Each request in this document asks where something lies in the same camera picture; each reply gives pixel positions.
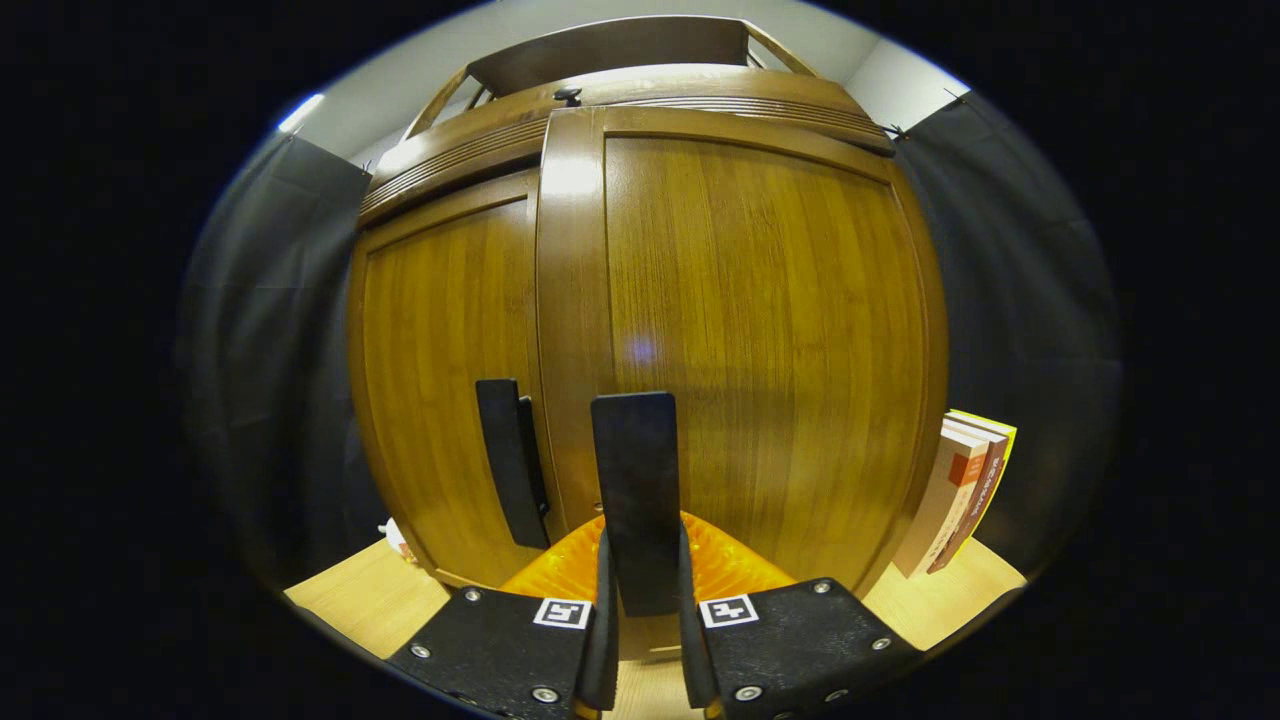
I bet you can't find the wooden cabinet door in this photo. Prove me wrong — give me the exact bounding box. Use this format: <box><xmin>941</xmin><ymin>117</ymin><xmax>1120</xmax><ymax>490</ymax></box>
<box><xmin>345</xmin><ymin>168</ymin><xmax>561</xmax><ymax>591</ymax></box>
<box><xmin>535</xmin><ymin>105</ymin><xmax>951</xmax><ymax>619</ymax></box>

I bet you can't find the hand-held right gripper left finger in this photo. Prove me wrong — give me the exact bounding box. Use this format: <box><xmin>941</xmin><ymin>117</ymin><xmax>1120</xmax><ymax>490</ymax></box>
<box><xmin>385</xmin><ymin>512</ymin><xmax>621</xmax><ymax>720</ymax></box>

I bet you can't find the beige book with orange label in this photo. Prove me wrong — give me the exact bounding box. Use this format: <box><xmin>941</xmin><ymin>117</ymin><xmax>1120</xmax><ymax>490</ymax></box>
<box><xmin>892</xmin><ymin>418</ymin><xmax>991</xmax><ymax>581</ymax></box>

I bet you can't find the yellow book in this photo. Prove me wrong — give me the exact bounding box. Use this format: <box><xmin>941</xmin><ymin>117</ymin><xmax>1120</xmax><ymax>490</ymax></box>
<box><xmin>945</xmin><ymin>408</ymin><xmax>1018</xmax><ymax>501</ymax></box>

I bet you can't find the wooden drawer with black knob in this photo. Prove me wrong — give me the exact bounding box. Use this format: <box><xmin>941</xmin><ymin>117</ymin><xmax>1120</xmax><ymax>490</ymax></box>
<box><xmin>375</xmin><ymin>63</ymin><xmax>886</xmax><ymax>181</ymax></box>

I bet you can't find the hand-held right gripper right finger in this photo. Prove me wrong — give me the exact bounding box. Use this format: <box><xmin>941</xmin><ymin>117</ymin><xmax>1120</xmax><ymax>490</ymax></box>
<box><xmin>678</xmin><ymin>512</ymin><xmax>926</xmax><ymax>720</ymax></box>

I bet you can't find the small ceiling light panel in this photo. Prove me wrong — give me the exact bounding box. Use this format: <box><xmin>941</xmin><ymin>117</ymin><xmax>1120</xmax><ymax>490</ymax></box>
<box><xmin>277</xmin><ymin>93</ymin><xmax>326</xmax><ymax>134</ymax></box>

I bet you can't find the wooden double-door shoe cabinet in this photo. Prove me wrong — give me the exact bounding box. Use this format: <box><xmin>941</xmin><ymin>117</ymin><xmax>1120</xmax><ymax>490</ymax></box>
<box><xmin>345</xmin><ymin>15</ymin><xmax>951</xmax><ymax>601</ymax></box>

